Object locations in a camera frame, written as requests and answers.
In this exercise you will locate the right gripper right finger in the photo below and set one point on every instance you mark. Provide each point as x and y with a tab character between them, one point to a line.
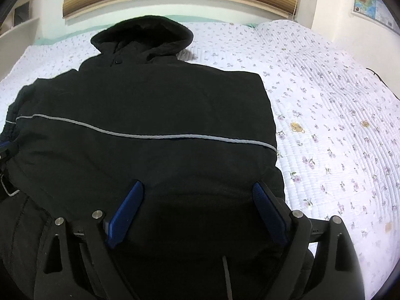
316	258

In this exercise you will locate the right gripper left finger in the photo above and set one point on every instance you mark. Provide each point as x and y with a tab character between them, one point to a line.
74	262

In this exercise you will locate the black hooded jacket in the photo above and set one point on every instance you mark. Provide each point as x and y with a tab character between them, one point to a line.
196	137

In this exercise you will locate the white floral quilt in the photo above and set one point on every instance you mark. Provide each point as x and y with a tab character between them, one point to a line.
337	128

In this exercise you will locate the white bookshelf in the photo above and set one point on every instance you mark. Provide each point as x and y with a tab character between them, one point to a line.
18	30

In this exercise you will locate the teal bed sheet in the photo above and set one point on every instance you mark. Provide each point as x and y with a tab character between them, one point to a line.
203	30

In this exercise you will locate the wall map poster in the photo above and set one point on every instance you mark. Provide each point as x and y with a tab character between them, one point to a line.
377	11

